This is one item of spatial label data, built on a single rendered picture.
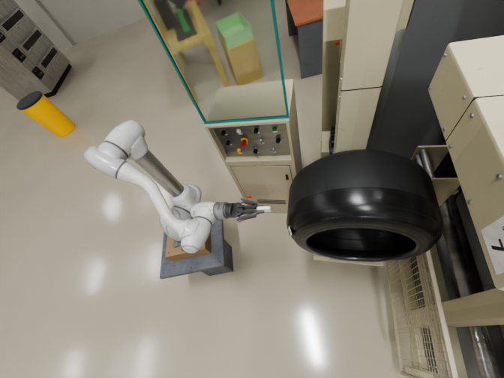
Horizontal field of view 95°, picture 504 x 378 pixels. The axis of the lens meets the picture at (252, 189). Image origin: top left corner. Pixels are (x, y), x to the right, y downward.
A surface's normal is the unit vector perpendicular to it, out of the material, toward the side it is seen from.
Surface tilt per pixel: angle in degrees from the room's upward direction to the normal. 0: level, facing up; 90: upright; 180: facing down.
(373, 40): 90
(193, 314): 0
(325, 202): 30
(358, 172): 5
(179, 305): 0
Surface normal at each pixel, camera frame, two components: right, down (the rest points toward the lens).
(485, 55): -0.24, -0.52
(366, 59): -0.16, 0.85
